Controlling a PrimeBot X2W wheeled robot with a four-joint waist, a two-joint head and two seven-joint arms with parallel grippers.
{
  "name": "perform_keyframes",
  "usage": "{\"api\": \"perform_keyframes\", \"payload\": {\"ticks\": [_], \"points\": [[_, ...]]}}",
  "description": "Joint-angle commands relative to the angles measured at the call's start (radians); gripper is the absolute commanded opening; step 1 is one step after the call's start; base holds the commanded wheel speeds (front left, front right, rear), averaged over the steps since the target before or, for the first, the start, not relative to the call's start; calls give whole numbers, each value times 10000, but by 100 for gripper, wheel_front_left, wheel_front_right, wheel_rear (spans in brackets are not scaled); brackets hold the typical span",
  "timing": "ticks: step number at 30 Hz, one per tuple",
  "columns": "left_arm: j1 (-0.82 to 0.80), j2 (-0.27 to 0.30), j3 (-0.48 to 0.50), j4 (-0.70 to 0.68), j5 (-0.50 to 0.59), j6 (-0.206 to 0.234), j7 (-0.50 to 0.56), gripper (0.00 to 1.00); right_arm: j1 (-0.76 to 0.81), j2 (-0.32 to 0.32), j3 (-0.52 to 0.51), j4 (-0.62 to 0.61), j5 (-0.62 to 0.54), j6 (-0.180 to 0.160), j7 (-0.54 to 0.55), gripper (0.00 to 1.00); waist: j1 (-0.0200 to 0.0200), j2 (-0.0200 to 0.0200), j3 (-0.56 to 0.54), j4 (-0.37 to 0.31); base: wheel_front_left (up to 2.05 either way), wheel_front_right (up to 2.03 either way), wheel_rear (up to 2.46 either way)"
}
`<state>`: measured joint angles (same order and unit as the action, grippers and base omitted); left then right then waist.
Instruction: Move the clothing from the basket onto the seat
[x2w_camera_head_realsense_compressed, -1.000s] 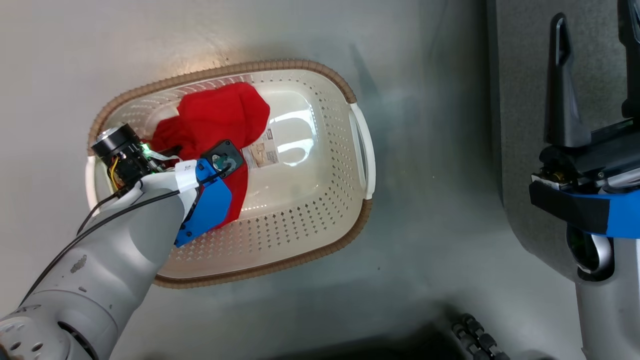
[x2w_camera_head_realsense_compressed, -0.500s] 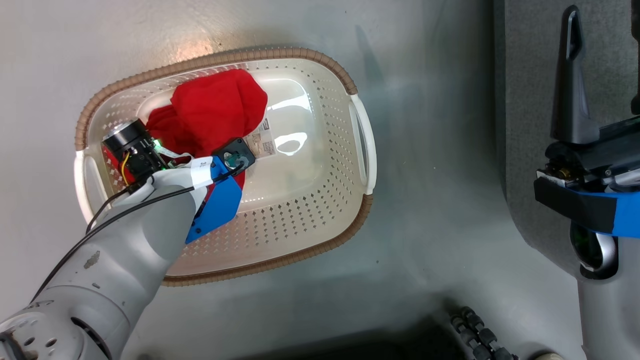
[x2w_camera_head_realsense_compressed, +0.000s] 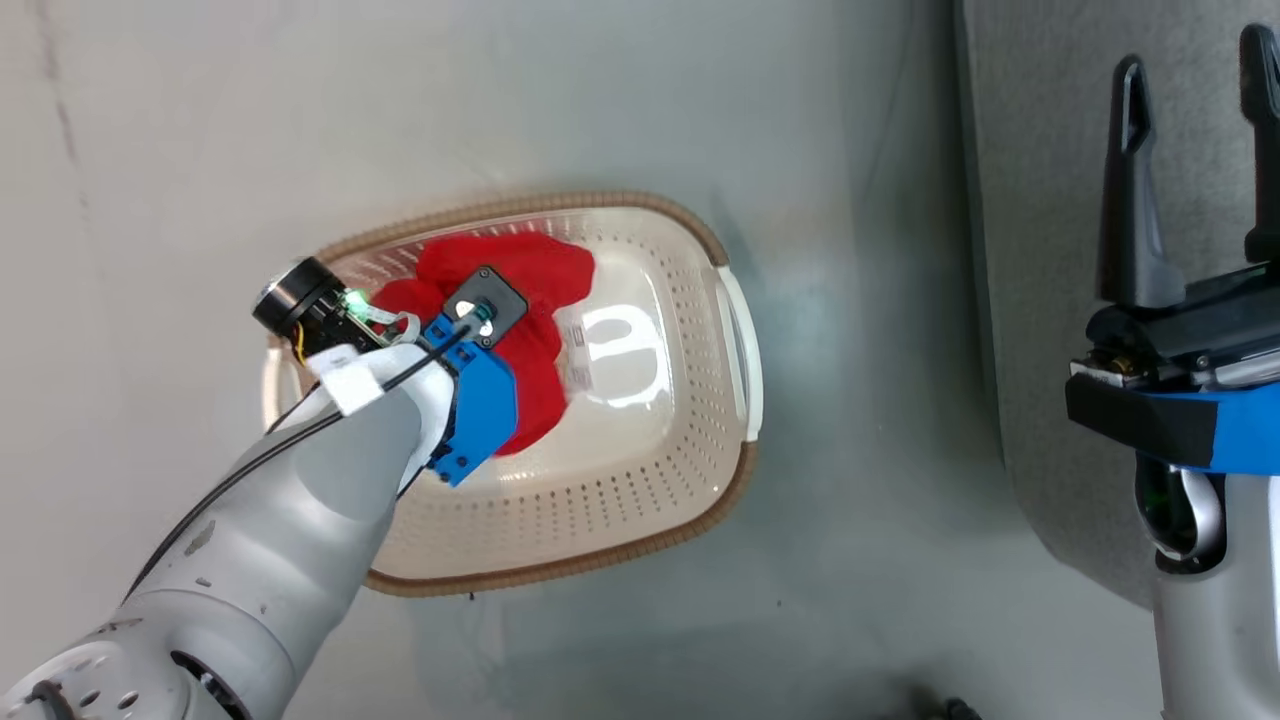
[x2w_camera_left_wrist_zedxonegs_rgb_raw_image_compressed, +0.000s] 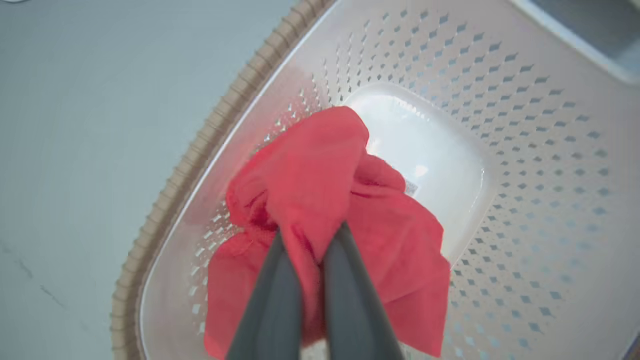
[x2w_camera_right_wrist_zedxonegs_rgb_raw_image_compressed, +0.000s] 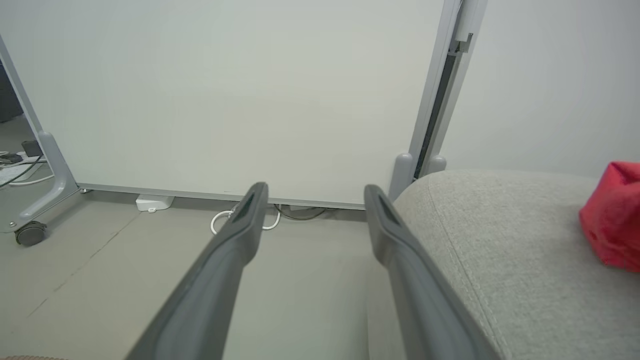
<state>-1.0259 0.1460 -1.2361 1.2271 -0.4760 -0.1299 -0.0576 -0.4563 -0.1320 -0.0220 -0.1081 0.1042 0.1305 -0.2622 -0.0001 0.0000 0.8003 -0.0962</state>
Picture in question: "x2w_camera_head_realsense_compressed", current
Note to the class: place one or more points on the cream perforated laundry basket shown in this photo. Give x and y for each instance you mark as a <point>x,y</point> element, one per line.
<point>640,480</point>

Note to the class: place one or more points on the grey fabric sofa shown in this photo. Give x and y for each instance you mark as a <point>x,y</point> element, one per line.
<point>1060,300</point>

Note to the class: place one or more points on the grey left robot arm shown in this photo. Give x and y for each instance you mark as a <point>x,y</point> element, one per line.
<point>250,560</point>

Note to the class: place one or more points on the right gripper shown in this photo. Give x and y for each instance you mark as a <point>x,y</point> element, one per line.
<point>1180,332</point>

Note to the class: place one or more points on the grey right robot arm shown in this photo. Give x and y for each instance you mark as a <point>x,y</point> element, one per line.
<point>1222,640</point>

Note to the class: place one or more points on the red cloth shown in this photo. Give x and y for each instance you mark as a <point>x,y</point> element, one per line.
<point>535,275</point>

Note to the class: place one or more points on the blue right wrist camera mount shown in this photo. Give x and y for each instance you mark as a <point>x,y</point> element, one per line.
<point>1250,430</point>

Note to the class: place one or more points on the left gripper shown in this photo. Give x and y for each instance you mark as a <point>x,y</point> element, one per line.
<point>295,296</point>

